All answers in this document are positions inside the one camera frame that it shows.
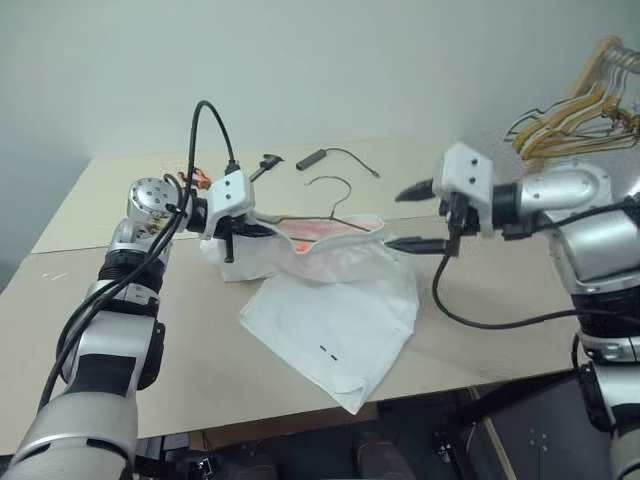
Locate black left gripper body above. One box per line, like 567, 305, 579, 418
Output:
216, 213, 252, 265

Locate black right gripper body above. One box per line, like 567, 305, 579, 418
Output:
437, 191, 479, 241

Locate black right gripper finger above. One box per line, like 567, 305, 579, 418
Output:
394, 177, 436, 203
386, 237, 450, 254

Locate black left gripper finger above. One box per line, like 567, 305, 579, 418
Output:
238, 222, 276, 240

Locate dark wire clothes hanger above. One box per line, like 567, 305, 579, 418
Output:
259, 175, 387, 237

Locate white shorts garment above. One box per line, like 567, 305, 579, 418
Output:
199, 209, 420, 416

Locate black digital caliper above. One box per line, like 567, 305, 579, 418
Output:
248, 152, 288, 183

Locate orange and black pliers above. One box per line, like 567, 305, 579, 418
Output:
177, 168, 212, 191

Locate bunch of wooden hangers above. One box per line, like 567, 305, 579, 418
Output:
514, 36, 640, 162

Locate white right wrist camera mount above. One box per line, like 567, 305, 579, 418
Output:
430, 141, 497, 239

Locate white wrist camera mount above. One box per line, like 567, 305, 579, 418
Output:
201, 169, 258, 242
430, 141, 497, 239

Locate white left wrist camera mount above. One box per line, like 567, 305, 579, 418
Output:
201, 169, 258, 242

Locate dark grey USB hub with cable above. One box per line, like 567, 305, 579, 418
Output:
295, 145, 382, 180

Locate dark green wire hanger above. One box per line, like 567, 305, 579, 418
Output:
505, 106, 549, 142

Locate black table frame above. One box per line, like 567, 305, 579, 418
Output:
134, 372, 589, 480

